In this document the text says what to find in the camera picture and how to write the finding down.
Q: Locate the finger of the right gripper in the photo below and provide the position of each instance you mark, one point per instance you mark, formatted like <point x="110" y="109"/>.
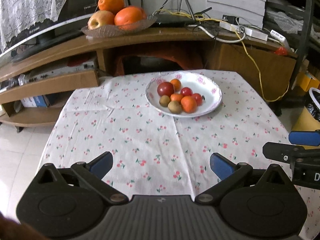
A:
<point x="280" y="152"/>
<point x="308" y="138"/>

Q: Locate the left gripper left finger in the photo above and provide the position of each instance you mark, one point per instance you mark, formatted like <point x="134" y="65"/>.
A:
<point x="91" y="174"/>

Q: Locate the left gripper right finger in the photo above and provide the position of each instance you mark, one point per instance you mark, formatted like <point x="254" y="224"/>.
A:
<point x="231" y="176"/>

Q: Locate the red tomato with stem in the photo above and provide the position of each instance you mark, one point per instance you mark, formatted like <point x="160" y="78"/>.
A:
<point x="198" y="98"/>

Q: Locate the orange mandarin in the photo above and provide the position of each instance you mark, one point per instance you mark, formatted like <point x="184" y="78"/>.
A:
<point x="188" y="104"/>

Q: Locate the large red tomato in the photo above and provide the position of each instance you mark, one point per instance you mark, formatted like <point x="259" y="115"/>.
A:
<point x="186" y="91"/>

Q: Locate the small brown kiwi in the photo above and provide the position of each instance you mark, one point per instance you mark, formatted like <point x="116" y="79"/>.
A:
<point x="164" y="100"/>

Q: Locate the smooth orange fruit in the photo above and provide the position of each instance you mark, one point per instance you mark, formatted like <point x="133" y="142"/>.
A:
<point x="176" y="84"/>

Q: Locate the cherry print tablecloth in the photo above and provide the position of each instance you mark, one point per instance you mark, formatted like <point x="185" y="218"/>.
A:
<point x="157" y="154"/>

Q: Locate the white floral plate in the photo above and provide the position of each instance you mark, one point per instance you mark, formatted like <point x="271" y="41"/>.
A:
<point x="196" y="82"/>

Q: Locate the small mandarin in plate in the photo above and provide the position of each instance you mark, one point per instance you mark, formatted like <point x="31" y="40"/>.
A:
<point x="176" y="97"/>

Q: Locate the wooden tv stand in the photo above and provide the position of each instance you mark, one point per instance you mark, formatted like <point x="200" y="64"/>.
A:
<point x="256" y="61"/>

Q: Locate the dark red tomato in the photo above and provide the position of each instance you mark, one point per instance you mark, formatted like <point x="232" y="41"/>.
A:
<point x="165" y="88"/>

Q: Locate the white set-top box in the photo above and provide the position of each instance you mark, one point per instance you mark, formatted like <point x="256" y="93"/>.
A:
<point x="61" y="67"/>

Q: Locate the white power strip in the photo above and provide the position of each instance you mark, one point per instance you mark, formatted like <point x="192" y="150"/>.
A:
<point x="254" y="33"/>

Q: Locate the black metal shelf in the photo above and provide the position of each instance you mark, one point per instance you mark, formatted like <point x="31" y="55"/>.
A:
<point x="294" y="19"/>

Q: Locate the glass fruit bowl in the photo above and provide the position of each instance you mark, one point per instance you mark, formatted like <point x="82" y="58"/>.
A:
<point x="107" y="31"/>

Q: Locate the yellow apple in bowl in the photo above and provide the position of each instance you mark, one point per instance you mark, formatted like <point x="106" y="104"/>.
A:
<point x="100" y="18"/>

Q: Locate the orange in glass bowl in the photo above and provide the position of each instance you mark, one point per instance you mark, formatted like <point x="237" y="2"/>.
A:
<point x="127" y="17"/>

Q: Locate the black router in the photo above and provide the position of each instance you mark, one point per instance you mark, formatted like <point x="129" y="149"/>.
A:
<point x="182" y="16"/>

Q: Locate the television with lace cover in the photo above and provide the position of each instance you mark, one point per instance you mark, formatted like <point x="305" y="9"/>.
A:
<point x="27" y="26"/>

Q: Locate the top orange in bowl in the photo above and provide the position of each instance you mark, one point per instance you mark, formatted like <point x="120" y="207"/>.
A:
<point x="113" y="6"/>

